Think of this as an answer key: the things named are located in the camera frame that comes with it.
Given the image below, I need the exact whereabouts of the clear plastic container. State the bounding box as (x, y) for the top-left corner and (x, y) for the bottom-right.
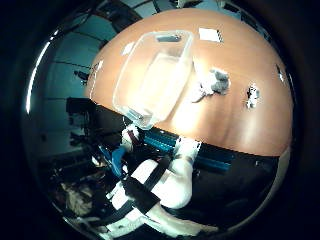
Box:
(112, 29), (195, 131)

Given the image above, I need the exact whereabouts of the white bag with red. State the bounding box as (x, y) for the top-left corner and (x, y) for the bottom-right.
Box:
(120, 123), (141, 151)

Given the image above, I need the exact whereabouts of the blue plastic object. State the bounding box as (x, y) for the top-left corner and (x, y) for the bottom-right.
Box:
(99, 145), (128, 178)

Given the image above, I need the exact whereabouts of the small black white toy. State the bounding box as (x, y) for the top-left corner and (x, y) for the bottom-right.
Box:
(245, 83), (261, 110)

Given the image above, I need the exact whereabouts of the white paper marker sheet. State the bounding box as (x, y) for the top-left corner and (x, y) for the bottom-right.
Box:
(198, 27), (224, 44)

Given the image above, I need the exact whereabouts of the small black white tag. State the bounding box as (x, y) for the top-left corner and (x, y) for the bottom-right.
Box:
(275, 64), (286, 83)

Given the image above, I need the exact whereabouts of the blue metal rail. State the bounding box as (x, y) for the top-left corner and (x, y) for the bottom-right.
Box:
(142, 128), (236, 174)

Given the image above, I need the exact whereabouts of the black camera on stand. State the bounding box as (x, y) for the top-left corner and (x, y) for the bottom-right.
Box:
(73, 69), (91, 86)

